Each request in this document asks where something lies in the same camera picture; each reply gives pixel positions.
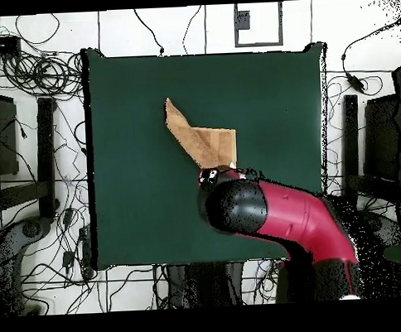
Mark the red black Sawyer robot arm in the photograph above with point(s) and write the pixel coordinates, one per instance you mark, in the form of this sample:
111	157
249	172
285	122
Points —
295	215

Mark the tan terry towel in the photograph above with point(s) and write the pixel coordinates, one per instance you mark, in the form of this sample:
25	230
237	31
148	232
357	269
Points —
206	146

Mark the black upright bar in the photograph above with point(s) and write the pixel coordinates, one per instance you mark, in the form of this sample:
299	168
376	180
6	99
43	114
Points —
46	156
351	133

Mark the black box device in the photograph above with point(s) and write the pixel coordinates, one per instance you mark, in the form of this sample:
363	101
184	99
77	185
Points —
1	45

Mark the black flat panel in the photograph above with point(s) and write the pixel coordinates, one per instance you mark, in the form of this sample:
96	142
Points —
381	138
3	138

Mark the dark green table cloth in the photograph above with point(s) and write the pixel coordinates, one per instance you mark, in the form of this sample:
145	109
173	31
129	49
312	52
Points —
138	192

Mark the grey square floor frame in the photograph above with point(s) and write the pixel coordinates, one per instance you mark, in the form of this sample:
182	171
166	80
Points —
242	20

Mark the dark grey stand base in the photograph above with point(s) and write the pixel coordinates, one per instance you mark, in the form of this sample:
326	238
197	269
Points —
11	244
372	223

